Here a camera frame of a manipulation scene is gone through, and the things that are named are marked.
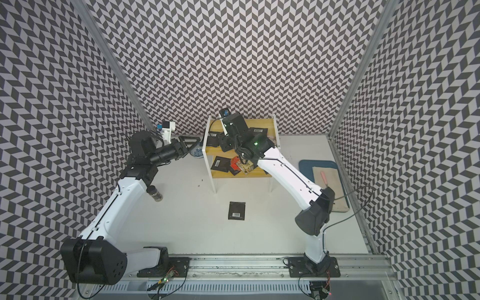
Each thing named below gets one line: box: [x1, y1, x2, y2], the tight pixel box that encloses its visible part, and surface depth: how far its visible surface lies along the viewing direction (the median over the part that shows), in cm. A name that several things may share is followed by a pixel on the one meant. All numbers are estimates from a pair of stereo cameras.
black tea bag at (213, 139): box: [206, 131, 225, 148], surface depth 75 cm
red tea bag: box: [230, 156, 242, 171], surface depth 87 cm
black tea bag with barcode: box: [228, 201, 246, 221], surface depth 91 cm
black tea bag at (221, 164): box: [210, 155, 232, 173], surface depth 88 cm
